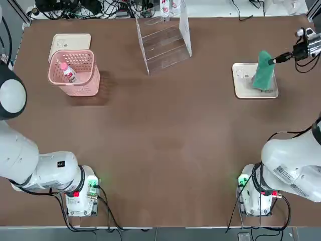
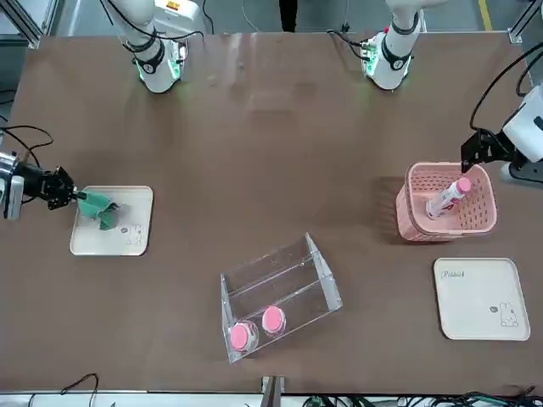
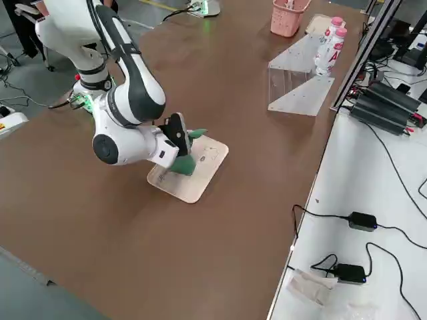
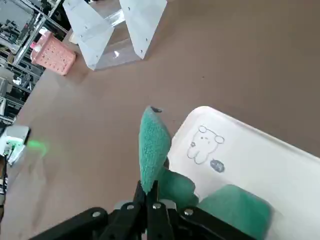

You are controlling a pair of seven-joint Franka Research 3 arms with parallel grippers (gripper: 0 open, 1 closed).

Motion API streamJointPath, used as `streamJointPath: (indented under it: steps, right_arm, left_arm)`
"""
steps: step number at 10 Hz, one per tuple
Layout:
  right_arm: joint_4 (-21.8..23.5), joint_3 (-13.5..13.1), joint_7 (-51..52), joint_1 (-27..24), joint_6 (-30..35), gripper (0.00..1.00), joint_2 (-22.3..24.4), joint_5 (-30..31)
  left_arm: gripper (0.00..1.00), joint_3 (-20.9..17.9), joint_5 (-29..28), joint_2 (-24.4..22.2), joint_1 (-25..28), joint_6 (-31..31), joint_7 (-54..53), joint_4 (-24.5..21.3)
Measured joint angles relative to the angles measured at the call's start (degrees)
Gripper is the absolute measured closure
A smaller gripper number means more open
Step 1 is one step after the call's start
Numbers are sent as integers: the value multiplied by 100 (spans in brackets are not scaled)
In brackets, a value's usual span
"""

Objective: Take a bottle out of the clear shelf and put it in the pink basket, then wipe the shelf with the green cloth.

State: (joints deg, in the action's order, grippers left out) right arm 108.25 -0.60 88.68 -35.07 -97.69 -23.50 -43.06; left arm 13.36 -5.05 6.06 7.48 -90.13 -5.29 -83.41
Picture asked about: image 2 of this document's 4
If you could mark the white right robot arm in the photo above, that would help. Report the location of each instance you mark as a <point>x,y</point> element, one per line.
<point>155,63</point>

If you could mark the black pole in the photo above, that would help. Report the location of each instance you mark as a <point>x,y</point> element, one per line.
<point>287,15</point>

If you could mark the green cloth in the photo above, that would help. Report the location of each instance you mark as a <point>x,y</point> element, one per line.
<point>99,210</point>

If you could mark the cream rabbit print tray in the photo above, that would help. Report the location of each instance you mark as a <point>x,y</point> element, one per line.
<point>123,237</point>
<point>479,297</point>

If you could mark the pink plastic basket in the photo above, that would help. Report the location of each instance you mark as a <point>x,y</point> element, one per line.
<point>479,212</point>

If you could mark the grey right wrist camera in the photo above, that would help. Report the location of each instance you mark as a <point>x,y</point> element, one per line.
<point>12,197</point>

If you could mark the aluminium frame corner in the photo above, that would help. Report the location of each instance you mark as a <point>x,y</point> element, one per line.
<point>29,31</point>
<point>515,34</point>

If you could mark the white control box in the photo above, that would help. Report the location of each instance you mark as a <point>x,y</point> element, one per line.
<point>180,9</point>

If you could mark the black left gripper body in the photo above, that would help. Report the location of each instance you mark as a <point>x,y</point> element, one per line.
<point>509,148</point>

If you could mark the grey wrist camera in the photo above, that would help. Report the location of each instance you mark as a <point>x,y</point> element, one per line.
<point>526,173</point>
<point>12,197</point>

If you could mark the clear acrylic shelf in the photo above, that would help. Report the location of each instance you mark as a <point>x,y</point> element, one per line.
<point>322,271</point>

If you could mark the thin black stand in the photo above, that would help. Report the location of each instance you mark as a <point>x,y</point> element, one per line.
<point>345,17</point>

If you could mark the aluminium frame post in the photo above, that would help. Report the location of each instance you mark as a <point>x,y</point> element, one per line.
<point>271,390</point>

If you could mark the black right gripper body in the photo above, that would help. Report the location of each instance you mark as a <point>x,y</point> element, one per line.
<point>31,180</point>

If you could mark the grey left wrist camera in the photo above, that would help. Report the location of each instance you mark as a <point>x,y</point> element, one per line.
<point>526,173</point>

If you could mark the white bottle pink cap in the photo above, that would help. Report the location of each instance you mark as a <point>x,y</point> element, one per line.
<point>239,337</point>
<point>272,319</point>
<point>445,203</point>

